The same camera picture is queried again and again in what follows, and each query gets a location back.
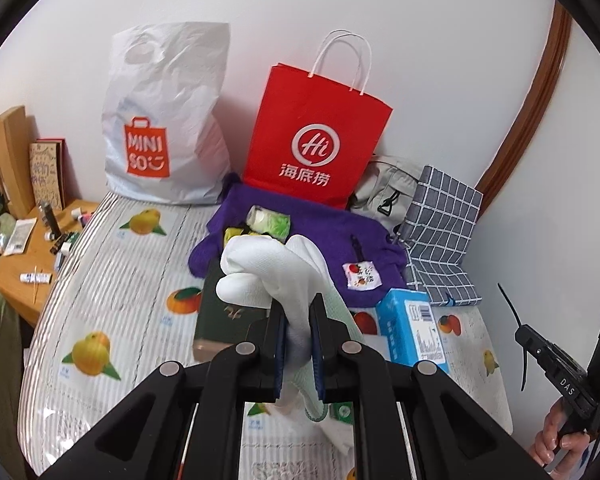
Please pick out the kraft cover notebook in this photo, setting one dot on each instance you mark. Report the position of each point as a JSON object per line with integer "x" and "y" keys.
{"x": 45, "y": 180}

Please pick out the dark green tube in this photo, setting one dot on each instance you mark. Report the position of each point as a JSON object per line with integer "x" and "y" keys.
{"x": 70, "y": 237}

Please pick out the red paper bag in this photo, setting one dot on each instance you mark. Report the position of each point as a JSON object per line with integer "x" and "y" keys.
{"x": 320, "y": 125}

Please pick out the small blue tag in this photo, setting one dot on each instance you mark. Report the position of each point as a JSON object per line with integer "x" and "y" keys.
{"x": 448, "y": 302}

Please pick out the fruit print tablecloth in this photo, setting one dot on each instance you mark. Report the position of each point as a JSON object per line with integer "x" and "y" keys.
{"x": 130, "y": 300}

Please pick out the person's right hand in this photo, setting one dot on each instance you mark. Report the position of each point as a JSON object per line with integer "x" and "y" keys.
{"x": 550, "y": 435}

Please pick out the wooden bedside table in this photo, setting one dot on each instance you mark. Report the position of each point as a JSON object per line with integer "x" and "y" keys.
{"x": 7, "y": 272}

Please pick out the small green white packet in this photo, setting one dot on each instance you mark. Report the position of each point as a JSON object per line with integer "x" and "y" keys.
{"x": 344, "y": 411}

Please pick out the purple towel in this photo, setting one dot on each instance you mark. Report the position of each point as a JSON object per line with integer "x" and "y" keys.
{"x": 320, "y": 230}

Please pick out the blue tissue pack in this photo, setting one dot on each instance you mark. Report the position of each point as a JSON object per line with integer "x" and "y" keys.
{"x": 405, "y": 320}

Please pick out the thin wooden stick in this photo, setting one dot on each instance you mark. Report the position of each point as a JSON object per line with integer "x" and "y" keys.
{"x": 36, "y": 292}

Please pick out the white ointment tube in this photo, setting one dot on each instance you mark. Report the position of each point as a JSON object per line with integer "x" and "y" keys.
{"x": 35, "y": 277}

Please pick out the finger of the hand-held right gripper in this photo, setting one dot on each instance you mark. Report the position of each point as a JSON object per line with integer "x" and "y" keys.
{"x": 527, "y": 340}

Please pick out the brown wooden door frame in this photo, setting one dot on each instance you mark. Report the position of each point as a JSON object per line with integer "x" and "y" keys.
{"x": 545, "y": 90}

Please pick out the white sock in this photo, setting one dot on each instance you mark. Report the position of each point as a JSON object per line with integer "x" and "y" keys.
{"x": 260, "y": 270}

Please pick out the beige canvas bag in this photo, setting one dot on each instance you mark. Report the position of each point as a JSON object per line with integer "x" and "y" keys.
{"x": 385, "y": 180}

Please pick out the small fruit print packet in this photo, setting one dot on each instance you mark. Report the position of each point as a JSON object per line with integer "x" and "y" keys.
{"x": 361, "y": 276}

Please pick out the white sachet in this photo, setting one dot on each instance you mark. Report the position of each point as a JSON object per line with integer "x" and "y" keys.
{"x": 17, "y": 237}

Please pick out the dark green gift box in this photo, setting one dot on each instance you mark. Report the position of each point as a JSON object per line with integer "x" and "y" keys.
{"x": 220, "y": 320}

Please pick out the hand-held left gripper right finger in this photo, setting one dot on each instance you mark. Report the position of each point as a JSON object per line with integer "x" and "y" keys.
{"x": 317, "y": 355}

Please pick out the red hardcover book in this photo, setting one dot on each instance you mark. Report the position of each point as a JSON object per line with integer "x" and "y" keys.
{"x": 65, "y": 160}

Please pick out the white plastic shopping bag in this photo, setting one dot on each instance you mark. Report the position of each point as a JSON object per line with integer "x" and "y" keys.
{"x": 165, "y": 110}

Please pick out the grey checked cushion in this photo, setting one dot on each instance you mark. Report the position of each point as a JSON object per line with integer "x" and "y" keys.
{"x": 445, "y": 220}

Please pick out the black flashlight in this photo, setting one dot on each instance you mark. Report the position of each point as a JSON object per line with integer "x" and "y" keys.
{"x": 50, "y": 220}

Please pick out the green print clear packet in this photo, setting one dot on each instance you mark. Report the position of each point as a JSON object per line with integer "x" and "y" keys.
{"x": 270, "y": 222}

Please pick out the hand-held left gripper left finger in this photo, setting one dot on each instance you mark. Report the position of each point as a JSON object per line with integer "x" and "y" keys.
{"x": 278, "y": 350}

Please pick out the wooden headboard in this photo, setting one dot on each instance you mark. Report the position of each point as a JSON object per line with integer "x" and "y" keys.
{"x": 7, "y": 160}

